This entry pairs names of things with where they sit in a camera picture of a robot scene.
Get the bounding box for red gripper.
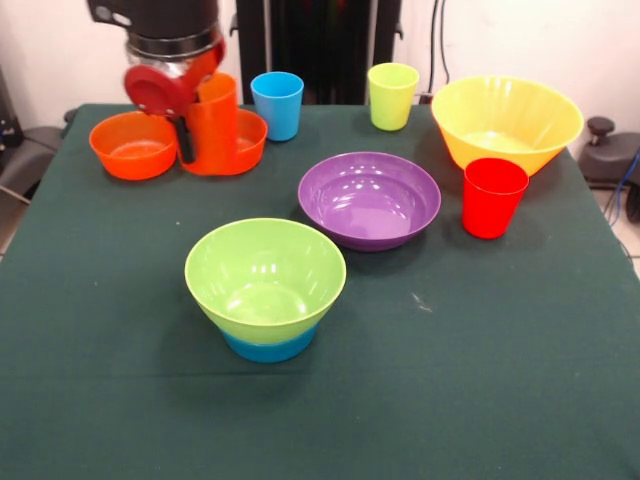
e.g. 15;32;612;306
123;40;227;165

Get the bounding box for orange cup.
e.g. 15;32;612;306
185;72;239;176

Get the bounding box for green bowl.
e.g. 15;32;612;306
184;217;348;342

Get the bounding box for purple bowl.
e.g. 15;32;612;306
297;151;442;252

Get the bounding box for lime green cup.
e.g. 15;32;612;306
367;62;420;132

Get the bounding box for blue bowl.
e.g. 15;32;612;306
221;323;321;364

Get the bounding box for orange bowl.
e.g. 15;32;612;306
88;110;179;181
180;108;269;176

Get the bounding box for blue cup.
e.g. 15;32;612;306
249;71;305;143

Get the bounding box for dark grey chair base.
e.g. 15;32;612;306
0;125;64;201

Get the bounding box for dark green tablecloth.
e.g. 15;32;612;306
0;103;640;480

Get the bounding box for red cup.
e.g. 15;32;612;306
461;157;530;240

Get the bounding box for large yellow bowl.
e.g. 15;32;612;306
430;75;585;177

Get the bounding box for black chair base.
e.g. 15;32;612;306
578;116;640;189

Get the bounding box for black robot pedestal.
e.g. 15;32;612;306
230;0;419;105

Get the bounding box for black hanging cable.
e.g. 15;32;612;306
428;0;452;97

